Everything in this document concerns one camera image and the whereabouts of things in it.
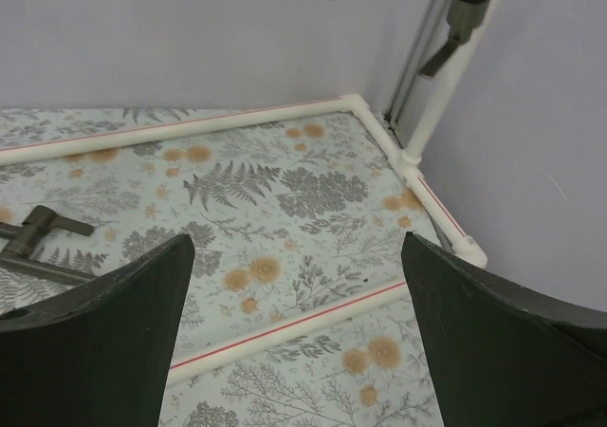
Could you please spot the dark bronze installed faucet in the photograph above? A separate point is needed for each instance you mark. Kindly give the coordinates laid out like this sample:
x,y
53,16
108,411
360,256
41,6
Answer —
x,y
463,18

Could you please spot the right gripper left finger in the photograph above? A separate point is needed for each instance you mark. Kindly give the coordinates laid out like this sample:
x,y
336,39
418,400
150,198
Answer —
x,y
98,354

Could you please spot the white PVC pipe frame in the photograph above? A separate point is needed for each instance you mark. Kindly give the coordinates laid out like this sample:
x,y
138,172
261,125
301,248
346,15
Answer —
x,y
404,161

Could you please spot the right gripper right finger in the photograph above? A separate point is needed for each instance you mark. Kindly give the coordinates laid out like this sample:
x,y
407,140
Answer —
x,y
501,354

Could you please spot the floral patterned table mat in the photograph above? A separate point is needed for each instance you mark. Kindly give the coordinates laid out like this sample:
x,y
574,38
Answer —
x,y
284,217

